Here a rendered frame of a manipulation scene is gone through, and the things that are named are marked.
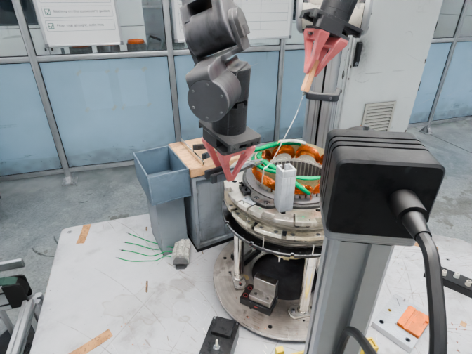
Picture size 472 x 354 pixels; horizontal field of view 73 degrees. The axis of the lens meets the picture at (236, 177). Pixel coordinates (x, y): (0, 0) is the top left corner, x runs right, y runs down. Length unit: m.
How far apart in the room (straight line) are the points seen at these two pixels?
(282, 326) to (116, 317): 0.40
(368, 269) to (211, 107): 0.30
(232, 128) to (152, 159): 0.51
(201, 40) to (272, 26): 2.54
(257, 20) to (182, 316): 2.52
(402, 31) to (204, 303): 2.71
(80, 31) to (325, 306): 2.69
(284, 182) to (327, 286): 0.41
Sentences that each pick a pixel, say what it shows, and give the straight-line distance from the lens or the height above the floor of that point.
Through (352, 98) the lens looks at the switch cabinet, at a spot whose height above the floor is 0.69.
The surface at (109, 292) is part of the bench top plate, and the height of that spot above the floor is 0.78.
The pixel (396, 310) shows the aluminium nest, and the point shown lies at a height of 0.80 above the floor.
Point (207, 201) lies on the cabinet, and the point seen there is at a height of 0.95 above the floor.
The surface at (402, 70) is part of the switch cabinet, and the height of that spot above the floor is 0.90.
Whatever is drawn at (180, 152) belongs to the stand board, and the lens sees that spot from 0.93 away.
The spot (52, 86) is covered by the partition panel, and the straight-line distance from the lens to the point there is 2.94.
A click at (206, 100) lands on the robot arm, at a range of 0.43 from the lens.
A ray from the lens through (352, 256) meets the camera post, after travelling 0.18.
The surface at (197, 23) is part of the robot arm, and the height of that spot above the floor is 1.42.
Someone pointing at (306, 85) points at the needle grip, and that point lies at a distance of 0.64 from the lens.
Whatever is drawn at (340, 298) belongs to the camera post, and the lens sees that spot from 0.20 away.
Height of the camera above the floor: 1.46
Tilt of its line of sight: 30 degrees down
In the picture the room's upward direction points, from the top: straight up
